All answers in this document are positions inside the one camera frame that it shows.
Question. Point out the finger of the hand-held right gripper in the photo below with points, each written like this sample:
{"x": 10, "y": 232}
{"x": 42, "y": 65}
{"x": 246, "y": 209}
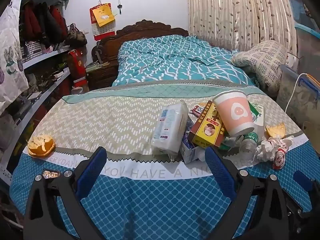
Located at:
{"x": 302, "y": 180}

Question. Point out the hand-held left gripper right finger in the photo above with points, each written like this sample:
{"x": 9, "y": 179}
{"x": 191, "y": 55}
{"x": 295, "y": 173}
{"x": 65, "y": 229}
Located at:
{"x": 220, "y": 172}

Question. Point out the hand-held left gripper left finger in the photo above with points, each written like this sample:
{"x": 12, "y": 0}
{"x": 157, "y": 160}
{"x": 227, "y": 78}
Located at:
{"x": 91, "y": 170}

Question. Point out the red white wrapper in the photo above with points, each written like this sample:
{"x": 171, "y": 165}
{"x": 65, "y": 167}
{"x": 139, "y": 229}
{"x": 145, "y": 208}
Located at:
{"x": 279, "y": 160}

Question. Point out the blue white carton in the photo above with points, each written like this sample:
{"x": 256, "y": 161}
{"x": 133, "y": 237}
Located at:
{"x": 190, "y": 148}

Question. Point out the shiny foil wrapper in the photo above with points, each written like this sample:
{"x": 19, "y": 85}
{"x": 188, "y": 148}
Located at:
{"x": 51, "y": 174}

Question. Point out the clear plastic bottle green label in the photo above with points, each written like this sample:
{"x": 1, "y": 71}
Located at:
{"x": 248, "y": 140}

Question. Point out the yellow cardboard box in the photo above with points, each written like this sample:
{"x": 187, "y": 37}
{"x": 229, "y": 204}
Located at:
{"x": 207, "y": 130}

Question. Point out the white tissue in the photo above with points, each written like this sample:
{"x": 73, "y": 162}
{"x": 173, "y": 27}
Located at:
{"x": 267, "y": 150}

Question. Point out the orange peel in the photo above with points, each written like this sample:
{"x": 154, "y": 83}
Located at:
{"x": 275, "y": 130}
{"x": 41, "y": 146}

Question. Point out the pink paper cup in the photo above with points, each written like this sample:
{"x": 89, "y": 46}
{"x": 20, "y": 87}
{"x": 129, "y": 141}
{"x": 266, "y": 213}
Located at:
{"x": 233, "y": 115}

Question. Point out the red snack wrapper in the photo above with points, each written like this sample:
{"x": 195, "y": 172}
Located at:
{"x": 196, "y": 110}

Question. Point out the white tissue pack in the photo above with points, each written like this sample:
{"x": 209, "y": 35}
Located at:
{"x": 170, "y": 127}

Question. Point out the blue beige patterned bedspread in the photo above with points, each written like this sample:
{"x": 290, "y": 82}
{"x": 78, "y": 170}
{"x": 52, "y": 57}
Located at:
{"x": 112, "y": 120}

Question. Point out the wooden nightstand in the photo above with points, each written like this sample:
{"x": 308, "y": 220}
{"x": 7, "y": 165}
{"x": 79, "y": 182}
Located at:
{"x": 100, "y": 77}

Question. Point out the red gift bag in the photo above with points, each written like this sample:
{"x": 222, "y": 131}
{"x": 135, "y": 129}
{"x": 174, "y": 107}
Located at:
{"x": 77, "y": 67}

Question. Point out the teal white patterned quilt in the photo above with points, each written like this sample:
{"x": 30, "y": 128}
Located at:
{"x": 175, "y": 60}

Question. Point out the white charger device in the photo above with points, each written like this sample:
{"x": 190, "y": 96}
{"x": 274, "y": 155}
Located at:
{"x": 291, "y": 58}

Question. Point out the grey metal shelf rack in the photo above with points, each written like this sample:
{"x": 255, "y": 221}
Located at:
{"x": 45, "y": 55}

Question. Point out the houndstooth checkered bag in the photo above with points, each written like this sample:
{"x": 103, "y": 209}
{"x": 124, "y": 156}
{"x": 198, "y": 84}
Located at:
{"x": 32, "y": 50}

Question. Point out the camouflage handbag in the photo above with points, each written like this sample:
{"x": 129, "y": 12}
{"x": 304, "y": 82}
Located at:
{"x": 75, "y": 36}

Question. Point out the white plant print cloth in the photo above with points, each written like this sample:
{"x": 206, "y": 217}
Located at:
{"x": 10, "y": 55}

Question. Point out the carved wooden headboard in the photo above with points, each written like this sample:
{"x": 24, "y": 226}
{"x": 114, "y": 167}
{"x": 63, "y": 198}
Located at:
{"x": 150, "y": 30}

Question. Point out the dark red hanging clothes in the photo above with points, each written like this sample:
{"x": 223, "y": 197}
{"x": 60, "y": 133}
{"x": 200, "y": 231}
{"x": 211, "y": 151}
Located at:
{"x": 42, "y": 25}

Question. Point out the beige leaf print curtain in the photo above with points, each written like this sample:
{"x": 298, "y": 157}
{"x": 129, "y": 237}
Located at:
{"x": 237, "y": 10}

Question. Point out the clear storage box teal lid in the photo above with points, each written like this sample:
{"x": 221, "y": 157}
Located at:
{"x": 300, "y": 10}

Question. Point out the red yellow wall calendar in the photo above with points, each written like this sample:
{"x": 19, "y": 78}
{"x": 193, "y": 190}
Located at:
{"x": 102, "y": 20}

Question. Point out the dark hanging wall ornament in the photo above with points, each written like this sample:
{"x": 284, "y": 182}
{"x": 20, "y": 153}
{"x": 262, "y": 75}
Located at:
{"x": 120, "y": 6}

